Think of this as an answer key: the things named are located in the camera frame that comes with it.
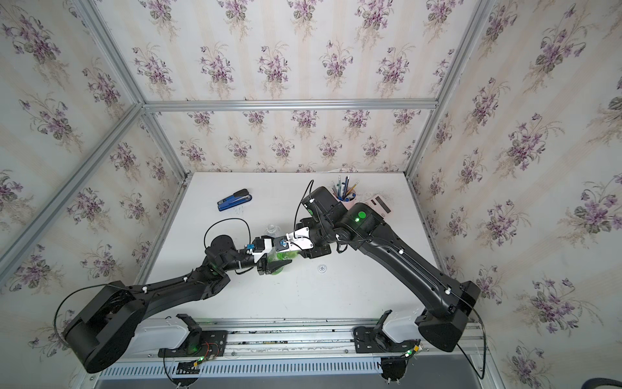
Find green plastic bottle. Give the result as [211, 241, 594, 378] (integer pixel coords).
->
[268, 251, 299, 276]

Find clear plastic water bottle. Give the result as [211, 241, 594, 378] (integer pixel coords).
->
[266, 225, 282, 238]

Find pink calculator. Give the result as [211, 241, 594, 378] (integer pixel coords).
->
[365, 194, 392, 218]

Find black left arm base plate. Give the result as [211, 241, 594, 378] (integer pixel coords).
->
[158, 314, 228, 360]

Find pens in pink cup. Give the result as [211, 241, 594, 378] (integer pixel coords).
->
[331, 175, 356, 201]

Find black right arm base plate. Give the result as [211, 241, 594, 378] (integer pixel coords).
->
[352, 310, 421, 357]

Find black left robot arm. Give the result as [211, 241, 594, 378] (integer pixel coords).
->
[62, 235, 302, 374]

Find pink pen holder cup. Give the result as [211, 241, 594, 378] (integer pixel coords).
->
[340, 193, 356, 209]

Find blue black stapler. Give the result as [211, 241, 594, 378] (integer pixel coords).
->
[217, 189, 253, 212]

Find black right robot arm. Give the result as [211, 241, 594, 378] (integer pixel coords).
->
[301, 186, 480, 353]

